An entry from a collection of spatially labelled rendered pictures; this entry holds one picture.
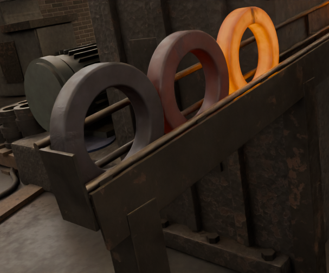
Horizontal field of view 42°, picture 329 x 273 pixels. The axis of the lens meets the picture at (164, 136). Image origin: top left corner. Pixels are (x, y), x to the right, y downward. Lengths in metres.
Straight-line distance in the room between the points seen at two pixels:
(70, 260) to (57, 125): 1.14
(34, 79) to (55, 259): 0.86
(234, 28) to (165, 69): 0.19
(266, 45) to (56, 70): 1.24
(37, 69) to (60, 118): 1.52
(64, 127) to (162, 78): 0.18
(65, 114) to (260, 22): 0.47
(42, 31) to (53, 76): 3.26
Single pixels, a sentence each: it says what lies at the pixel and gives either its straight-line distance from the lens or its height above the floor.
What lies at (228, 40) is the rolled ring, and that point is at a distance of 0.78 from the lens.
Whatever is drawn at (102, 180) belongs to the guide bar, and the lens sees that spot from 0.55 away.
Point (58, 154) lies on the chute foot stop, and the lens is 0.54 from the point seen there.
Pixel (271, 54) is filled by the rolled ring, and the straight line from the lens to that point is 0.90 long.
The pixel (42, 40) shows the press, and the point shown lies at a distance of 5.18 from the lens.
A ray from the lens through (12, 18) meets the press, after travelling 5.60.
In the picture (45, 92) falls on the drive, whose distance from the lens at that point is 2.06.
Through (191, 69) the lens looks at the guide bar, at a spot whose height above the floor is 0.70.
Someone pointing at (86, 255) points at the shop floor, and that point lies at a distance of 1.64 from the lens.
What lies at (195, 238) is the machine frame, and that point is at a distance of 1.46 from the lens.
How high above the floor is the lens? 0.83
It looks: 17 degrees down
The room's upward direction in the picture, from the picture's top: 10 degrees counter-clockwise
